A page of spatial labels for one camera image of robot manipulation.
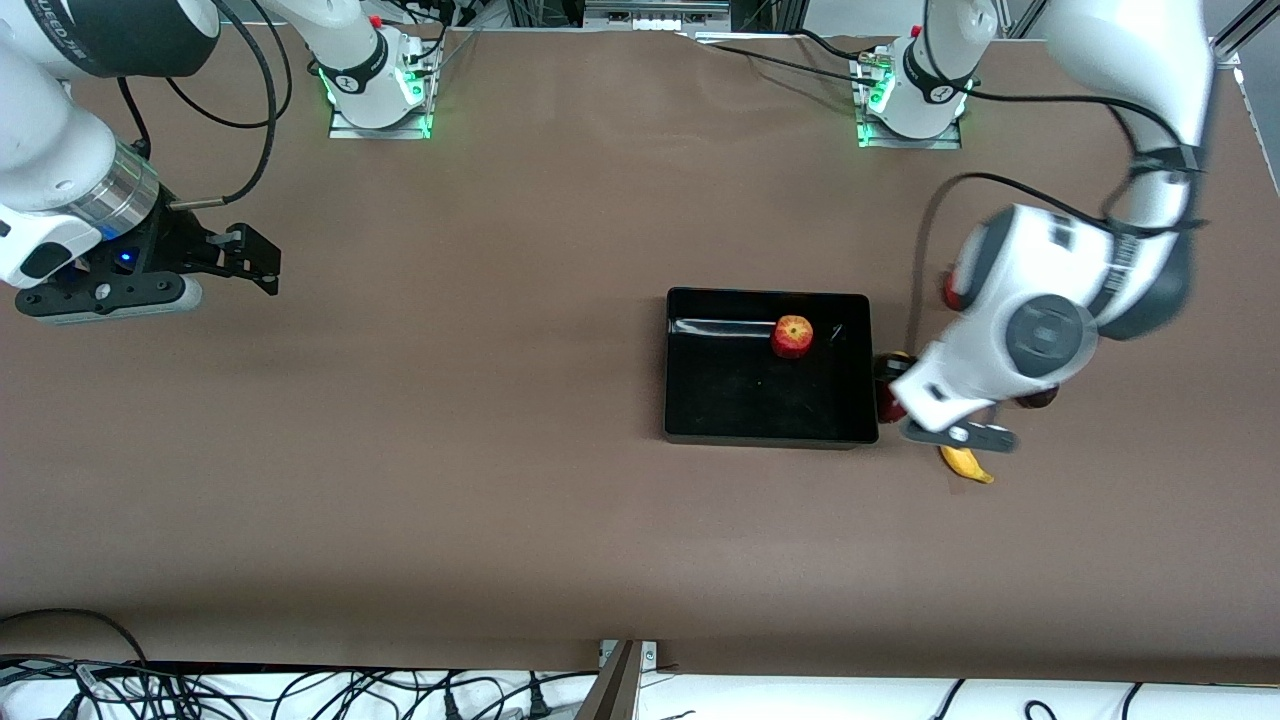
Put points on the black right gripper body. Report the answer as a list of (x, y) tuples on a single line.
[(172, 246)]

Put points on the red yellow apple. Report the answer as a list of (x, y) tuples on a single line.
[(792, 337)]

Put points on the yellow banana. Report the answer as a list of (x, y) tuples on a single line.
[(968, 465)]

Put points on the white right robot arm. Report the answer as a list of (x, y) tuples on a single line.
[(50, 150)]

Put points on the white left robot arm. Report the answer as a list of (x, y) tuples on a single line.
[(1000, 380)]

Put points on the black rectangular box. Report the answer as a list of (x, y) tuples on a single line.
[(740, 400)]

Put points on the red orange mango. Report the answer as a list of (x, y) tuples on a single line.
[(888, 405)]

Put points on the red pomegranate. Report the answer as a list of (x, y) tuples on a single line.
[(950, 292)]

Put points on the dark purple mangosteen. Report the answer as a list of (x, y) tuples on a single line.
[(1042, 399)]

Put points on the dark slanted beam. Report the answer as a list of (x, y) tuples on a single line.
[(612, 690)]

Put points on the grey device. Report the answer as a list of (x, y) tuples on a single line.
[(655, 12)]

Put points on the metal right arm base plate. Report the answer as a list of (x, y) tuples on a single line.
[(380, 132)]

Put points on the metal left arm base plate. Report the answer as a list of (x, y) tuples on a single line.
[(910, 144)]

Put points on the small metal bracket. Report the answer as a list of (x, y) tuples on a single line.
[(648, 653)]

